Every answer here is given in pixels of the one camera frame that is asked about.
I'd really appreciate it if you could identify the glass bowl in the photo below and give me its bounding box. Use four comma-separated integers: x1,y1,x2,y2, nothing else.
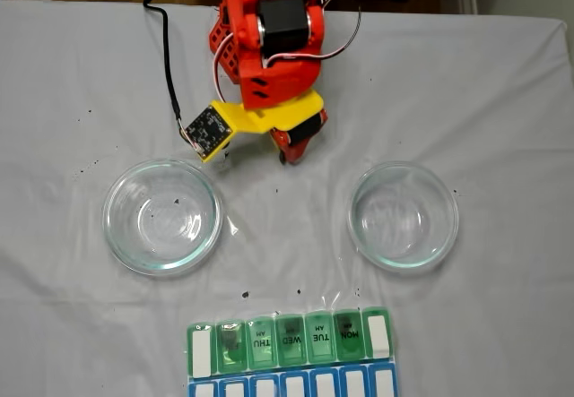
101,158,224,277
346,160,462,276

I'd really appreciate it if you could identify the white tablecloth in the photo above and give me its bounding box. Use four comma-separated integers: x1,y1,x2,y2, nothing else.
0,0,574,397

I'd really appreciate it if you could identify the green blue weekly pill organizer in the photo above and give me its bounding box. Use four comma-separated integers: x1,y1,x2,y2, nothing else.
186,306,403,397

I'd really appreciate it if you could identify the white red servo wire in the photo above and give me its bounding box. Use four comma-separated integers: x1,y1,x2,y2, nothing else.
267,0,363,69
213,33,239,105

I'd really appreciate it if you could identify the black camera cable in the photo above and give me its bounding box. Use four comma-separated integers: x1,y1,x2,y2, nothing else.
142,0,186,141

